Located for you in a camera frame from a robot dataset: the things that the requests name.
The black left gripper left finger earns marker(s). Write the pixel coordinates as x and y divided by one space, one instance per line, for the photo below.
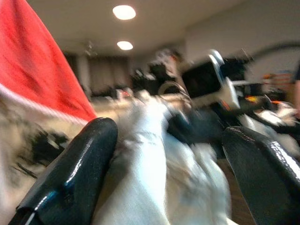
72 173

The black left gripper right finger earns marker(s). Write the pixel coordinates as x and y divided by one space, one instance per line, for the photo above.
260 178

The white cloth garment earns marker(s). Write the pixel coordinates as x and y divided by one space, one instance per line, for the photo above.
145 168

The person in dark shirt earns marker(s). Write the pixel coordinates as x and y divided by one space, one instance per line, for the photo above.
297 91

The red white printed garment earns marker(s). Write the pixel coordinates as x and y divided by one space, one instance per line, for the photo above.
30 77

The grey curtain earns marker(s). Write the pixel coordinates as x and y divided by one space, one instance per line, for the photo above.
107 71

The round ceiling light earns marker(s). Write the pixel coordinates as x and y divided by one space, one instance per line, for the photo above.
124 12
125 45

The black monitor with white frame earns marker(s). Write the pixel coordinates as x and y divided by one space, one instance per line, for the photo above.
206 79

